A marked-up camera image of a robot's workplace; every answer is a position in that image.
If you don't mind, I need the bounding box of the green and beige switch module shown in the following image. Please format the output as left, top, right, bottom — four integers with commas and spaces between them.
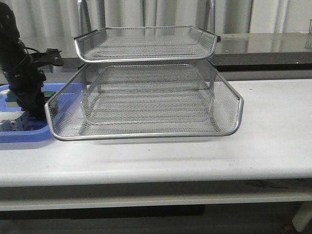
5, 91, 56, 107

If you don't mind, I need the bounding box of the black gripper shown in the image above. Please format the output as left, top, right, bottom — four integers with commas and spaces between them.
4, 58, 46, 119

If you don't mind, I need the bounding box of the white terminal block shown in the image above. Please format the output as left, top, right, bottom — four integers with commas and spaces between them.
0, 111, 29, 132

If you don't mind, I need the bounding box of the grey stone counter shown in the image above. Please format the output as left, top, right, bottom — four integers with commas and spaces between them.
0, 32, 312, 73

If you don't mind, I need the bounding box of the blue plastic tray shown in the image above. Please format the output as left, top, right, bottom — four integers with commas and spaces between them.
0, 82, 83, 143

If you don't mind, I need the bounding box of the silver mesh tray rack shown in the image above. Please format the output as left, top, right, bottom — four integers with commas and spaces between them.
44, 0, 244, 142

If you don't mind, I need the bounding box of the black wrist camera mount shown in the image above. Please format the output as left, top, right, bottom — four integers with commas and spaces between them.
30, 48, 64, 68

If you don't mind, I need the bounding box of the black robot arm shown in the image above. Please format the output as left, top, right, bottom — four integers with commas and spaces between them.
0, 2, 46, 120

